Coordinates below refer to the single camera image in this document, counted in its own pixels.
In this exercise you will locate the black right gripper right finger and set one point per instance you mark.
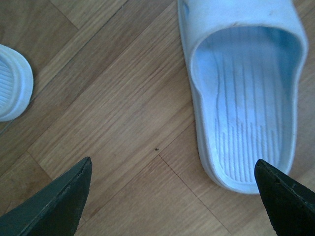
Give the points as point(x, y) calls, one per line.
point(290, 205)

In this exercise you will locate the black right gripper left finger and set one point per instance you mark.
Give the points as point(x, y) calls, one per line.
point(56, 209)

